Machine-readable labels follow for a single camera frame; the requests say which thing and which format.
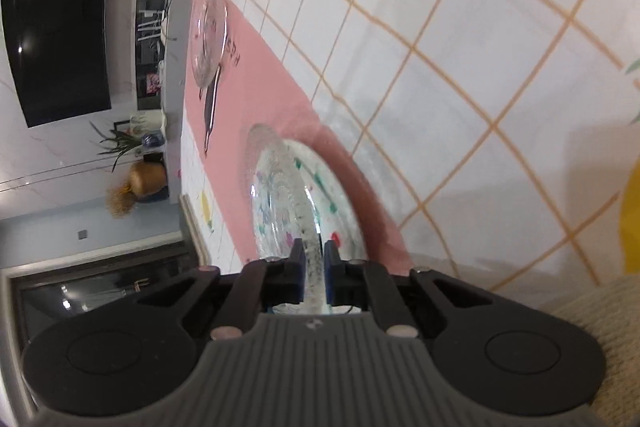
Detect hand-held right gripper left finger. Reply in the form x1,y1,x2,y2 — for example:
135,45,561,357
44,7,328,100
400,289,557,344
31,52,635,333
135,238,307,340

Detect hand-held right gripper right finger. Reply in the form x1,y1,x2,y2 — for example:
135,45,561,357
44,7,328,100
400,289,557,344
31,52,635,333
323,241,493,339

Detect clear glass dish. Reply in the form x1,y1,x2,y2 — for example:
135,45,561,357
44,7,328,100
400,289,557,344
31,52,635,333
244,123,372,314

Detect white fruit print plate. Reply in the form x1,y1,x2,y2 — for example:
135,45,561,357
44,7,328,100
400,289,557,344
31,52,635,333
285,142,372,268

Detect black framed board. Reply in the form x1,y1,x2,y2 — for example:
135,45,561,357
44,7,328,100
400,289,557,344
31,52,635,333
179,194,211,263

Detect gold vase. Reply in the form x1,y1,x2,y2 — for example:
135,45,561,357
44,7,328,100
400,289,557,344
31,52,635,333
127,161,167,200

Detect pink bottle print placemat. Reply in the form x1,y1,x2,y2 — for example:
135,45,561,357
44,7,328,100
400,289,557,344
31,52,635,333
181,0,416,268

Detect dried yellow flowers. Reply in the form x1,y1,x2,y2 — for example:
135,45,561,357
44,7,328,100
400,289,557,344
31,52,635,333
106,184,137,219

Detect dark glass cabinet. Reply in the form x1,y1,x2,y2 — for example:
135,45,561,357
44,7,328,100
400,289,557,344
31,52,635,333
0,239,201,358

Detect grey tv cabinet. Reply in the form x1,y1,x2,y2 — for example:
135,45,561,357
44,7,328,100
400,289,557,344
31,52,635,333
134,0,183,205

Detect white ceramic jug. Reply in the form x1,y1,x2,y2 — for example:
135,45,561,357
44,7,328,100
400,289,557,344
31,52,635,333
129,109,166,132

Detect green leafy plant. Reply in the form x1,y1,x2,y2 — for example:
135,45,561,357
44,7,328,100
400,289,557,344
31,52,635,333
90,121,146,172

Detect clear glass plate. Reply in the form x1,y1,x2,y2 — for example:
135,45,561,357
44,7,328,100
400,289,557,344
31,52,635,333
189,0,230,88

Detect beige knit cloth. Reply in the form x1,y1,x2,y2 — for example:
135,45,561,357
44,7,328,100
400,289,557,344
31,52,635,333
540,274,640,427

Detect white router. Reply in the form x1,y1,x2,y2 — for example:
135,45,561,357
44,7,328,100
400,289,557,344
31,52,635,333
136,4,168,45

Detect black television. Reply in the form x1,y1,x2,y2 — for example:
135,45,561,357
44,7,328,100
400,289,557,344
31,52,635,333
0,0,112,128

